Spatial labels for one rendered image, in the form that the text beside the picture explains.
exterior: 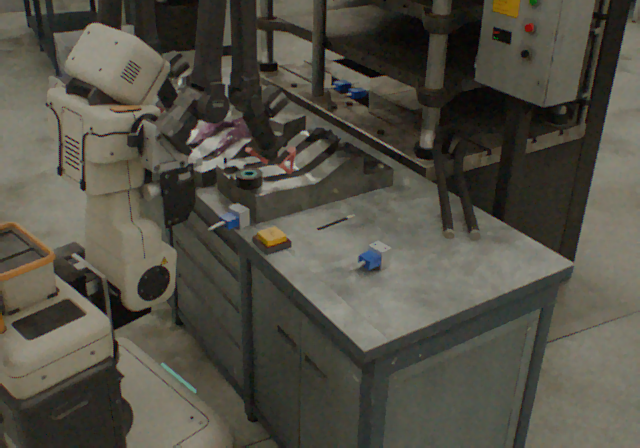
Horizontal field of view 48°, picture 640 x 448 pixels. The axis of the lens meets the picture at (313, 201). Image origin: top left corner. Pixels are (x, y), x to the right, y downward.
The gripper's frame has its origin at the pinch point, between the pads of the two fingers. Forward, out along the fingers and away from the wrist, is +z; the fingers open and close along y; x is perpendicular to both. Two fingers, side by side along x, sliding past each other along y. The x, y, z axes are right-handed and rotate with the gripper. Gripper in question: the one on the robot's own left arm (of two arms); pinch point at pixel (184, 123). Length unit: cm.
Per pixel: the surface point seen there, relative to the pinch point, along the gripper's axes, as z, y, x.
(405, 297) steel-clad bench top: 17, -90, 10
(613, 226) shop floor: 190, -59, -154
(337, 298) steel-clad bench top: 11, -79, 21
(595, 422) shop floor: 126, -116, -28
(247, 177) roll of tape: 5.7, -31.6, 4.6
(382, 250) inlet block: 15, -77, 2
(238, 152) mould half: 18.2, -6.8, -8.4
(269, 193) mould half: 10.1, -38.1, 3.9
